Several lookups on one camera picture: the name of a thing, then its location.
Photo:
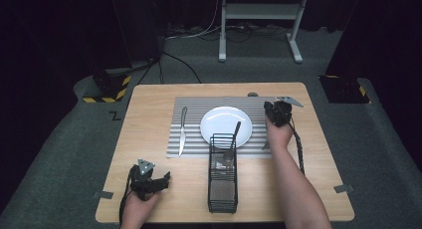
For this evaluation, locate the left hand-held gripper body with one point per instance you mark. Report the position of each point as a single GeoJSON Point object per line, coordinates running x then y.
{"type": "Point", "coordinates": [142, 184]}

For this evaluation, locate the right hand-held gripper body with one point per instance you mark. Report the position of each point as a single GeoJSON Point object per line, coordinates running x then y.
{"type": "Point", "coordinates": [282, 114]}

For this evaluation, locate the silver table knife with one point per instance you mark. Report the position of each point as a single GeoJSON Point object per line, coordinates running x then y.
{"type": "Point", "coordinates": [182, 132]}

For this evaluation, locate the person's right hand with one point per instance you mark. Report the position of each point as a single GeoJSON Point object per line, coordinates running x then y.
{"type": "Point", "coordinates": [279, 136]}

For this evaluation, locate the person's left hand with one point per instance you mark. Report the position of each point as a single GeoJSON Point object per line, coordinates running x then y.
{"type": "Point", "coordinates": [137, 209]}

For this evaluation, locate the small dark round knob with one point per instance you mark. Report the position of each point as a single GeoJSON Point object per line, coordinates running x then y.
{"type": "Point", "coordinates": [253, 94]}

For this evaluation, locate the grey tape piece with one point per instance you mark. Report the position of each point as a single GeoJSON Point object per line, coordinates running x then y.
{"type": "Point", "coordinates": [343, 188]}
{"type": "Point", "coordinates": [103, 194]}

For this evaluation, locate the white round plate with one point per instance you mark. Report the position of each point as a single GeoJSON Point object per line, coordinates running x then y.
{"type": "Point", "coordinates": [222, 121]}

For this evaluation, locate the grey striped placemat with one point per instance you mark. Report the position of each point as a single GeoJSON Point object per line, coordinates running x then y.
{"type": "Point", "coordinates": [192, 136]}

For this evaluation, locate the black yellow striped base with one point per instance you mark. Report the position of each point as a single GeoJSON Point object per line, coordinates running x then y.
{"type": "Point", "coordinates": [112, 89]}
{"type": "Point", "coordinates": [345, 89]}

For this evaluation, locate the white metal stand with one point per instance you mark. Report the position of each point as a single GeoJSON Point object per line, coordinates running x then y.
{"type": "Point", "coordinates": [260, 11]}

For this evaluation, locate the dark tall cabinet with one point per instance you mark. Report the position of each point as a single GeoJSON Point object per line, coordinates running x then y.
{"type": "Point", "coordinates": [139, 23]}

